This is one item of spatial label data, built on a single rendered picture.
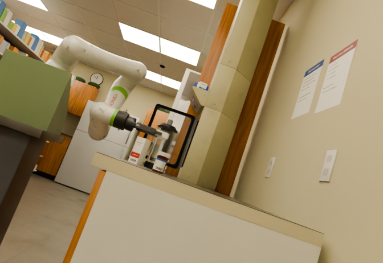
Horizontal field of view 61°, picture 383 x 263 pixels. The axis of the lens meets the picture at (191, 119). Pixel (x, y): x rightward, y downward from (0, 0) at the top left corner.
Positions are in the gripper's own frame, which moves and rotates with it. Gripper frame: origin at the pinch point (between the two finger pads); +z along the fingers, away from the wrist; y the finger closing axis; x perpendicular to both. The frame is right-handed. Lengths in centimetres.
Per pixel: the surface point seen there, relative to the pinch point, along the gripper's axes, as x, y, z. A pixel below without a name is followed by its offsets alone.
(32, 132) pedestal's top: 21, -17, -55
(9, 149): 32, -11, -64
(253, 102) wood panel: -54, 68, 50
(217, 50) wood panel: -82, 67, 11
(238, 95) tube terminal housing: -46, 39, 34
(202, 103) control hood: -30.8, 30.4, 13.6
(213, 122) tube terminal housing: -21.7, 30.5, 24.1
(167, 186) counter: 20, -74, 9
